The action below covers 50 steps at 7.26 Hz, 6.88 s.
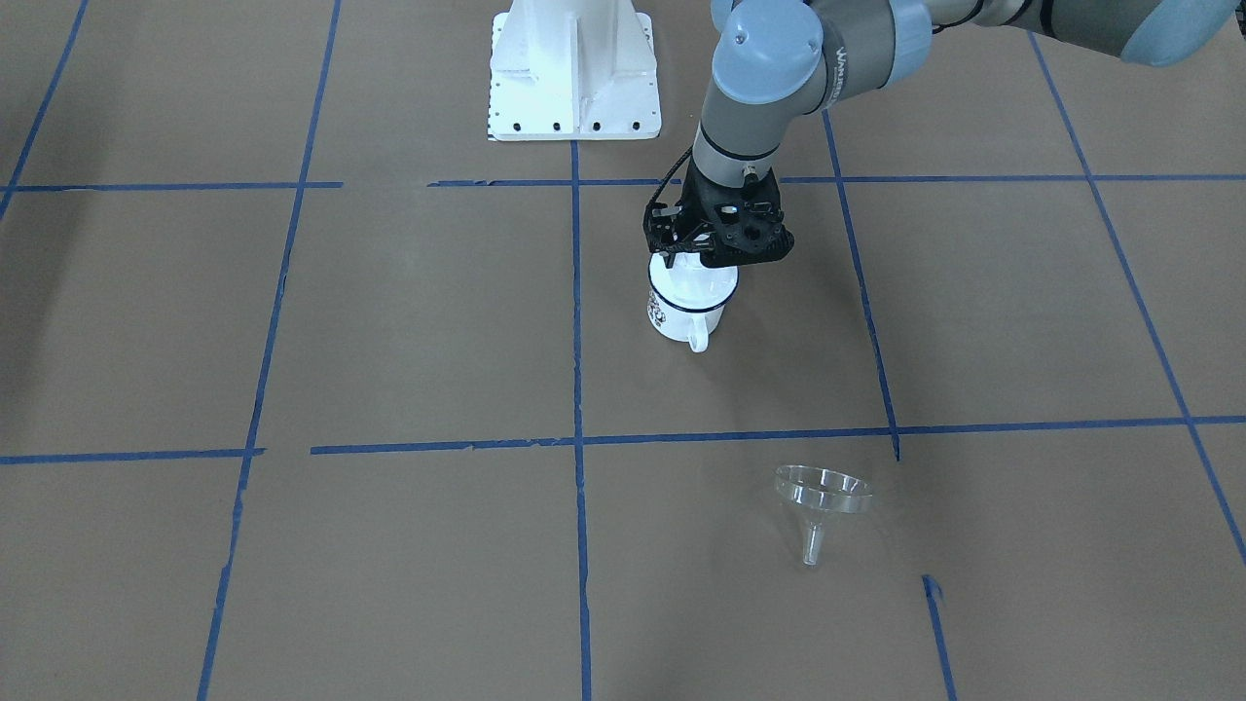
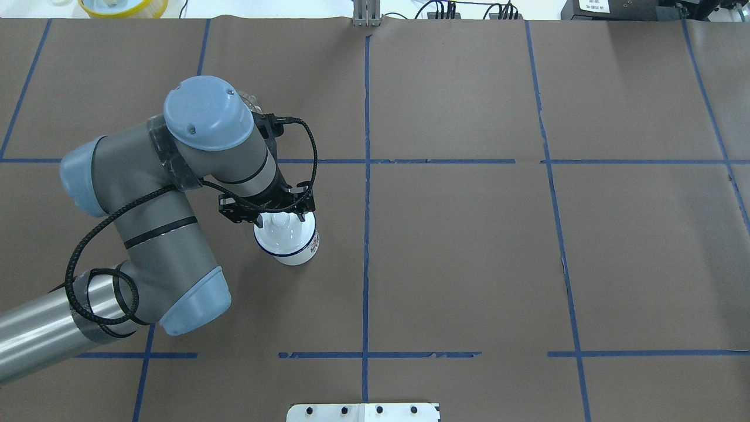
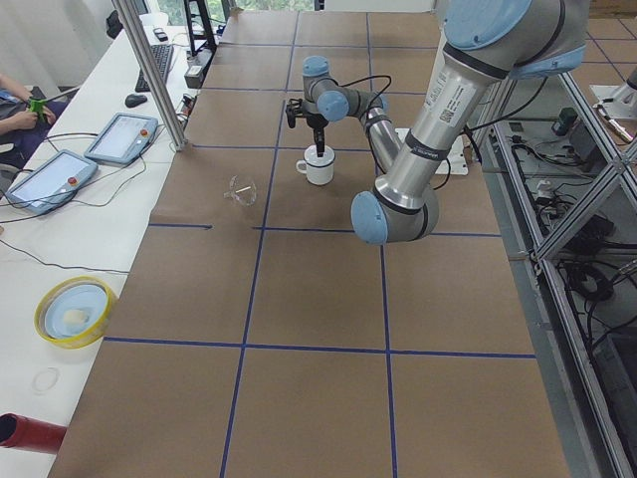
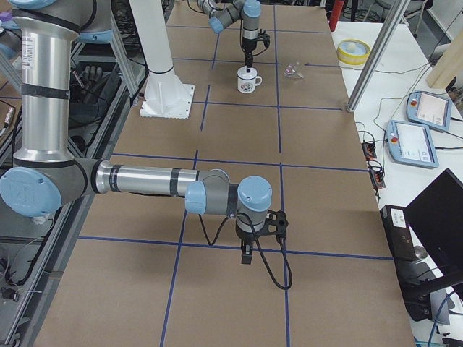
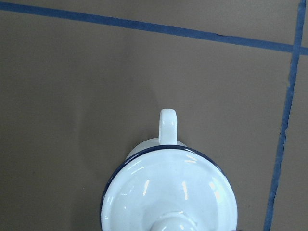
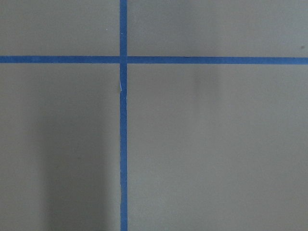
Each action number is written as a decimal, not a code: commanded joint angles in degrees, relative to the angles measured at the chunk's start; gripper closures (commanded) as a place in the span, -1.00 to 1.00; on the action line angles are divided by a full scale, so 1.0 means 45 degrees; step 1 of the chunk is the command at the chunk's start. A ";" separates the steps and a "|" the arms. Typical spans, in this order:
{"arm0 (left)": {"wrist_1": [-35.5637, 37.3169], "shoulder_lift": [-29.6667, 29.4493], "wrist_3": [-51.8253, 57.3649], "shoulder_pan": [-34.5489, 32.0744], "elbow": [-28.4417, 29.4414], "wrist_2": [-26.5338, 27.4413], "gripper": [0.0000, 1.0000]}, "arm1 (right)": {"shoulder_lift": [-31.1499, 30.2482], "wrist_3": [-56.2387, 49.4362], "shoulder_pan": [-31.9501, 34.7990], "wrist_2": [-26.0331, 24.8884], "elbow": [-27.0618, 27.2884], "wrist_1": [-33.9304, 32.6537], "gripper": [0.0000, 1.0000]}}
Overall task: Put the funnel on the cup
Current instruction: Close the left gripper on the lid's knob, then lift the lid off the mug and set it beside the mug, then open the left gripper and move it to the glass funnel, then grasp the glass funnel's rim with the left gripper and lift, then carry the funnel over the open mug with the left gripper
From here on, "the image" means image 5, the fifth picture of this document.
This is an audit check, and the white enamel mug lid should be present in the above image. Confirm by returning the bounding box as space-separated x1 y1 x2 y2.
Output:
101 145 238 231

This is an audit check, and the white enamel mug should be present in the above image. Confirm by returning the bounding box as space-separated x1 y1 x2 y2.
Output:
125 109 190 164

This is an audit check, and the brown paper table cover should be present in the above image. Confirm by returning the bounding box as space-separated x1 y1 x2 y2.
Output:
0 0 308 231

